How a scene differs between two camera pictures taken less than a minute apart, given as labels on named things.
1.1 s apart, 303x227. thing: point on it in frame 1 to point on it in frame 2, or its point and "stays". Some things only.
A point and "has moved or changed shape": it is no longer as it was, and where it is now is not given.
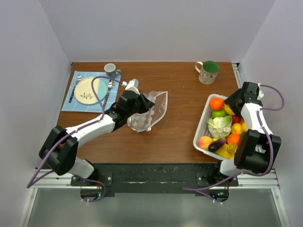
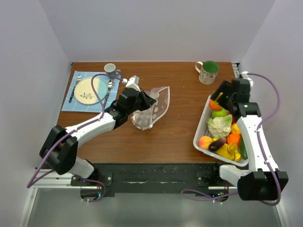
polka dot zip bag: (143, 121) has moved or changed shape
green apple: (218, 113) stays
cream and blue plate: (83, 91) stays
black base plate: (160, 178) stays
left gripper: (147, 103) stays
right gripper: (231, 101) to (224, 87)
